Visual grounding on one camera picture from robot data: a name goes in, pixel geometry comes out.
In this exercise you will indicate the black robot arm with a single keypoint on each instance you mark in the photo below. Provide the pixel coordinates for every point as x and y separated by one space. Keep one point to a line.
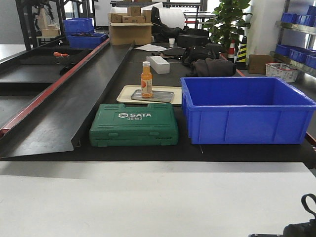
307 229

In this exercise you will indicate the small metal tray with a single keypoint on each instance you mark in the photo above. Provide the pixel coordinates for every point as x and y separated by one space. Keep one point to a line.
157 96

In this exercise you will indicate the cream plastic tray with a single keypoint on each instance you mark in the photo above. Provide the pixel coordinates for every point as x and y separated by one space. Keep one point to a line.
128 90

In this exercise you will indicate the orange juice bottle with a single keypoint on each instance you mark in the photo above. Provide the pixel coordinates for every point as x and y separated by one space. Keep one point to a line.
146 80

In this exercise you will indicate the green SATA tool case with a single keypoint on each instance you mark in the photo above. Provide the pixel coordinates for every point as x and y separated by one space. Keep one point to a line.
119 125

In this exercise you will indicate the white rectangular box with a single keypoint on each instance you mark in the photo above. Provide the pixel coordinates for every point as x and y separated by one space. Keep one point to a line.
160 65

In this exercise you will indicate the large blue plastic bin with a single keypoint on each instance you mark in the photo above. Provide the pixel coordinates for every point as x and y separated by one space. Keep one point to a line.
245 110

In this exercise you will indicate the dark grey bag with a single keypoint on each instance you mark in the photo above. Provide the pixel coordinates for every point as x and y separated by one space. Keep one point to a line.
212 68

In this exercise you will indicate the white paper cup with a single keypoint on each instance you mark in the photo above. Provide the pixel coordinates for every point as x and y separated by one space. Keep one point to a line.
171 42

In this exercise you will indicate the black equipment case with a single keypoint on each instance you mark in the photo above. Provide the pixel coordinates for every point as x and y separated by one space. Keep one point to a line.
187 41

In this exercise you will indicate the large open cardboard box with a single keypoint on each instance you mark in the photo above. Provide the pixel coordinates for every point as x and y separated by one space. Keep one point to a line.
127 33

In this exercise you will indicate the red white traffic cone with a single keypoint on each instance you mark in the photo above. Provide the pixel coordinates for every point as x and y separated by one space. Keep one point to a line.
231 51

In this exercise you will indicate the black yellow striped bollard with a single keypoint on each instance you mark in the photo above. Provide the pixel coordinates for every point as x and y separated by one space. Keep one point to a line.
241 55

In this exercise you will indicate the black sloped metal panel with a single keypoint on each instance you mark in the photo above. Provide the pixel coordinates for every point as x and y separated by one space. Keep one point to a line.
58 117

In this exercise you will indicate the brown cardboard box on floor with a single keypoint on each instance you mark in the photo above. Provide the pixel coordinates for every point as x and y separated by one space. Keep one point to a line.
257 63

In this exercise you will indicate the green potted plant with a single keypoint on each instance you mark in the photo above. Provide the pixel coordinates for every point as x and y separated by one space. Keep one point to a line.
228 22

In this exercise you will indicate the upper blue stacked bin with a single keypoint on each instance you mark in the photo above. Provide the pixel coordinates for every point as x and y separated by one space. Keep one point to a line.
78 25

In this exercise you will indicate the blue bin with cables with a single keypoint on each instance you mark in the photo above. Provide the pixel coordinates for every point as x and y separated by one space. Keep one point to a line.
89 41

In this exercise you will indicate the orange handled tool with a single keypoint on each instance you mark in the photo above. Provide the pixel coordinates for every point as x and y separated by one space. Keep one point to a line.
61 55

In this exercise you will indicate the white wire basket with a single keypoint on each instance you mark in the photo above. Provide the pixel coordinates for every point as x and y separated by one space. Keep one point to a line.
282 71

